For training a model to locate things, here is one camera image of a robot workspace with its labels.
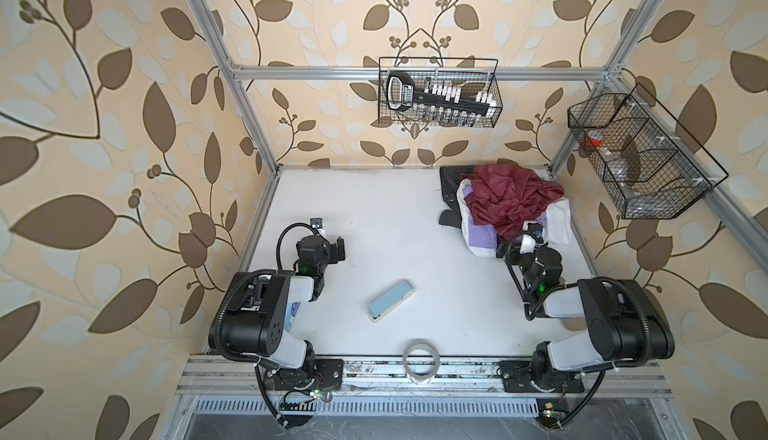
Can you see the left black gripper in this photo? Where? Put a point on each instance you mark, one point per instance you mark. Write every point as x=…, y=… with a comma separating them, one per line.
x=334, y=248

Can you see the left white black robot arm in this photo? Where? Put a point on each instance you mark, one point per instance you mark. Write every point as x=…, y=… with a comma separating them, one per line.
x=251, y=324

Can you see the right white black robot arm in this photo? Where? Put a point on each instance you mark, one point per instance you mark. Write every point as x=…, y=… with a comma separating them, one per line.
x=623, y=327

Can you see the white cloth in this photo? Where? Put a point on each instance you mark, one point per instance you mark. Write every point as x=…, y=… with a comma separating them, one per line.
x=555, y=224

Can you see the maroon cloth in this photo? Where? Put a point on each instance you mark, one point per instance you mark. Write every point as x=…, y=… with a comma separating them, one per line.
x=528, y=179

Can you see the black cloth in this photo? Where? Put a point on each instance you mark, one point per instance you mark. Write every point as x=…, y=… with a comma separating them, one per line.
x=450, y=179

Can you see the light blue sponge block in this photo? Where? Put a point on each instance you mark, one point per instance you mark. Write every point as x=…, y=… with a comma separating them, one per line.
x=390, y=299

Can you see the clear bottle red cap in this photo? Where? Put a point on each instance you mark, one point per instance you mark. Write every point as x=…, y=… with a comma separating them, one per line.
x=617, y=167

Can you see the clear tape roll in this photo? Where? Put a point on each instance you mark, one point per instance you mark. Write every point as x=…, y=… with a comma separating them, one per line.
x=421, y=361

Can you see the black socket wrench set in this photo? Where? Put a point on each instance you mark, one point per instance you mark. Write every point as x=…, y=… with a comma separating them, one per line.
x=410, y=92

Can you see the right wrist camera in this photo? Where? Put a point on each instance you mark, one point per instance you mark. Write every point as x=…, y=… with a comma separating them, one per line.
x=532, y=238

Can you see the right black wire basket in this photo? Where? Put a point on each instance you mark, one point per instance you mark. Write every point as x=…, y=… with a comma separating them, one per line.
x=675, y=170

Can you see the black wire basket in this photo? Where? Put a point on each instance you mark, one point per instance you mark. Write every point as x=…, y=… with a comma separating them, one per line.
x=675, y=170
x=444, y=120

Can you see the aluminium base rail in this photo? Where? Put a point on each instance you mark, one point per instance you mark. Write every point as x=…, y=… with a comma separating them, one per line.
x=379, y=386

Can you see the back black wire basket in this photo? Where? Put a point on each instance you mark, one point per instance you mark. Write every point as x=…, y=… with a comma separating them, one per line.
x=444, y=120

